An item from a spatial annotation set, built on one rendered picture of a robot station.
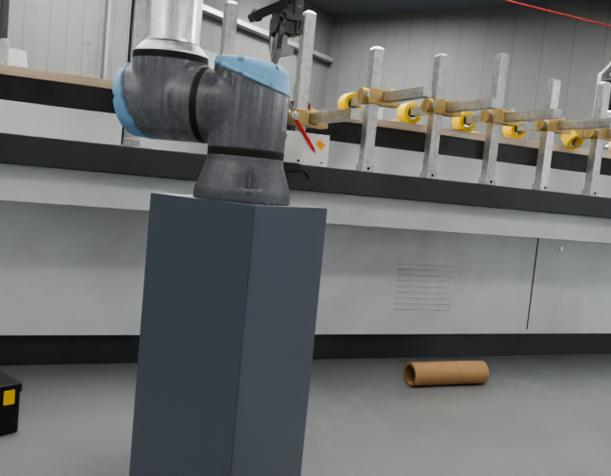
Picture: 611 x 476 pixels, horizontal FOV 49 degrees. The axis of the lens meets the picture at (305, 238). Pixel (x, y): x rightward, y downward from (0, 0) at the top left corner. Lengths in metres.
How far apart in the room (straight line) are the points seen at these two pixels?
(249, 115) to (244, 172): 0.10
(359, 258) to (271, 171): 1.26
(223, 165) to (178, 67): 0.21
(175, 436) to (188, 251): 0.35
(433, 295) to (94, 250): 1.29
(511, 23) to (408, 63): 1.60
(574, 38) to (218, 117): 8.99
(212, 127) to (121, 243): 0.98
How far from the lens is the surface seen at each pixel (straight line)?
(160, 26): 1.38
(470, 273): 2.78
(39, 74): 2.18
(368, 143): 2.23
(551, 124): 2.68
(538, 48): 10.17
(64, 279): 2.21
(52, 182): 1.98
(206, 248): 1.23
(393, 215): 2.31
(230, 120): 1.27
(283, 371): 1.33
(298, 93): 2.13
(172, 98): 1.33
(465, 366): 2.43
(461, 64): 10.45
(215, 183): 1.26
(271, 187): 1.27
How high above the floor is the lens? 0.65
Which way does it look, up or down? 5 degrees down
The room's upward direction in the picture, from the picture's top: 6 degrees clockwise
